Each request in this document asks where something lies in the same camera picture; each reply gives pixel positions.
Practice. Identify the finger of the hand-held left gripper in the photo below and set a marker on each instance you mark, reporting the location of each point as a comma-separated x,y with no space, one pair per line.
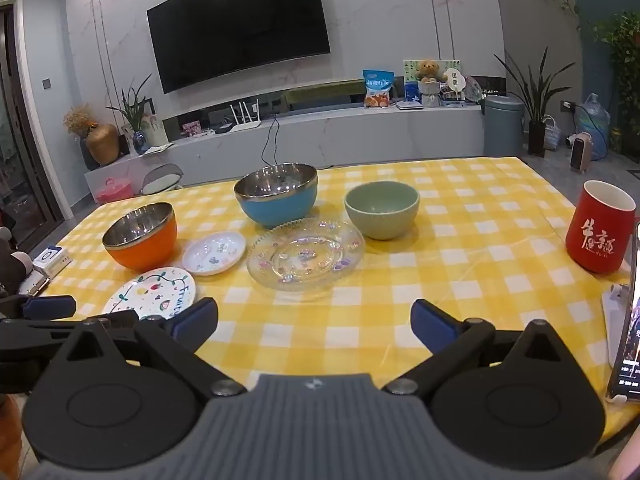
50,306
30,334

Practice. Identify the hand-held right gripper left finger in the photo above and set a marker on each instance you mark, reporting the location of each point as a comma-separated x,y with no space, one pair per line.
197,317

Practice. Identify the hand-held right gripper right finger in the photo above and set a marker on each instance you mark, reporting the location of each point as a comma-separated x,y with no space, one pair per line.
434,322

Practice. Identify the stainless steel bowl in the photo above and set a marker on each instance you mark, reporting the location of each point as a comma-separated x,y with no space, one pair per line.
275,210

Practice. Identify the small white blue box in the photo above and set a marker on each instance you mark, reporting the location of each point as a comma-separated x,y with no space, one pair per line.
50,255

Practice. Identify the yellow checked tablecloth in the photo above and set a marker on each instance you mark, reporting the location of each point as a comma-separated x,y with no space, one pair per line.
400,280

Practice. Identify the white fruit-printed plate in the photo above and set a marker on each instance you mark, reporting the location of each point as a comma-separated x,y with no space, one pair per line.
145,292

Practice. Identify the small white flowered plate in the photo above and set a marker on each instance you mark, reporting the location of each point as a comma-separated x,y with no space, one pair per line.
212,255

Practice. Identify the orange steel bowl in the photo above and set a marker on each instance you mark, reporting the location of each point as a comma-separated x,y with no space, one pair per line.
150,252

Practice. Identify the green ceramic bowl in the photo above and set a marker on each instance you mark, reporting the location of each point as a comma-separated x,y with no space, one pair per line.
380,222

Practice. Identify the clear glass plate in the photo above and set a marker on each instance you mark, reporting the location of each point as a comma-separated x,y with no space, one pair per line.
300,260

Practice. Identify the pink storage box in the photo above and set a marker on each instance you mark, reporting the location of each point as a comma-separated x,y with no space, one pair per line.
114,191

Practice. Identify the dark sliding door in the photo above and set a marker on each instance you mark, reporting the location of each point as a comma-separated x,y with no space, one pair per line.
20,160

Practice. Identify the golden vase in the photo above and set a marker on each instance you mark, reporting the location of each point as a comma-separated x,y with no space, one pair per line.
102,145

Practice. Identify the loose papers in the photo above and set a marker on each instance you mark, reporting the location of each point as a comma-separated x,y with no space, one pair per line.
159,148

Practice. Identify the white phone stand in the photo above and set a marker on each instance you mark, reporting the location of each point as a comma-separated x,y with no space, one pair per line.
612,320

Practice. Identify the red cup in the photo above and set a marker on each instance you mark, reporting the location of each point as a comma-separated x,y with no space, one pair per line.
595,240

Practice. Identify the blue glass vase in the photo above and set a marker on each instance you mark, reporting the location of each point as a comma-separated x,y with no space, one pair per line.
140,142

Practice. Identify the flat black box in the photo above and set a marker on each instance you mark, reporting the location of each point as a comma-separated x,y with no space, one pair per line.
222,130

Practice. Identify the pink photo card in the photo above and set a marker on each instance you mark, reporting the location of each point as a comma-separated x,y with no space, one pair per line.
192,128

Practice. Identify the dried flowers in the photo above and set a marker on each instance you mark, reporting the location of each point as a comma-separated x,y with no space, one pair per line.
79,119

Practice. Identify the smartphone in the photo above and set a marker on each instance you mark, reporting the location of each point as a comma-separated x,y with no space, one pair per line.
631,350

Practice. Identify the white router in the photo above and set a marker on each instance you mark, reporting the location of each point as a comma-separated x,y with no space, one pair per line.
246,124

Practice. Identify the marble television cabinet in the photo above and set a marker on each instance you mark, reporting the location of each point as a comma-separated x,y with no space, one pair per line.
350,135

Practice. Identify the grey trash bin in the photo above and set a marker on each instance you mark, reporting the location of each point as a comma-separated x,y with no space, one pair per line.
502,127

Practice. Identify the green leafy plant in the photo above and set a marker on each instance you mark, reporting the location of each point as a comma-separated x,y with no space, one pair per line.
132,105

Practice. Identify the flat white box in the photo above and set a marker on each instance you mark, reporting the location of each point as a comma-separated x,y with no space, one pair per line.
409,105

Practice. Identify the small beige heater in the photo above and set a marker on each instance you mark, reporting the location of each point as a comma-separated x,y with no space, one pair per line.
581,155

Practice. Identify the tall potted plant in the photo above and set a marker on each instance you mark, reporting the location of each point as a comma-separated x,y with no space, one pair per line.
536,110

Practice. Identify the decorative display plate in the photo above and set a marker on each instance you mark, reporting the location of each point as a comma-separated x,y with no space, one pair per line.
473,89

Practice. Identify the person's leg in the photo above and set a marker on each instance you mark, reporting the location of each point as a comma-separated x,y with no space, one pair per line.
627,460

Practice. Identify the blue snack bag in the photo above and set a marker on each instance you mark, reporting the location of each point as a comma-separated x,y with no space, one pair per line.
378,90

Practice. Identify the white round hand fan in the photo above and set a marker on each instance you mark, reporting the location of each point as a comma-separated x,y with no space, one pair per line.
454,82

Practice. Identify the brown teddy bear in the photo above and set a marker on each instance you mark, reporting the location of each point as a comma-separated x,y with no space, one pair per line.
428,71

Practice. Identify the olive green cushion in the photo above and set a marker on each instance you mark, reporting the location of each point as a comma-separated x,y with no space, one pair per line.
325,95

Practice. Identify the green picture board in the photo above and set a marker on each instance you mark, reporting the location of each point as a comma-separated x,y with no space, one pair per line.
411,70

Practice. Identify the blue water jug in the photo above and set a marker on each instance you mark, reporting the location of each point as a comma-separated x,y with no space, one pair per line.
592,120

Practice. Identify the green bushy plants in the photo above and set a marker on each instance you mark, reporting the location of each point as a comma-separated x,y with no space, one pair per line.
625,60

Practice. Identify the wall-mounted television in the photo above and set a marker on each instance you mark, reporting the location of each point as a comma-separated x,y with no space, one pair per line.
240,25

